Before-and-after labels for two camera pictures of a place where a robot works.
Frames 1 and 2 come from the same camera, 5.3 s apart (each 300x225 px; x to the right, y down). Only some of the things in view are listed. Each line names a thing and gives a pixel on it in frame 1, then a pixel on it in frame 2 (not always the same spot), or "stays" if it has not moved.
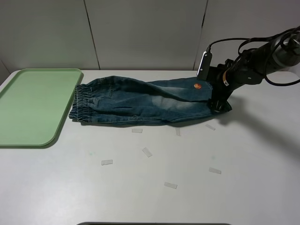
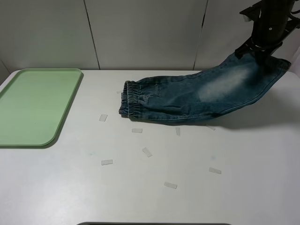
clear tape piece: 137,130 stays
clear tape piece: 213,170 stays
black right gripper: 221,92 to 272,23
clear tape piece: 177,129 stays
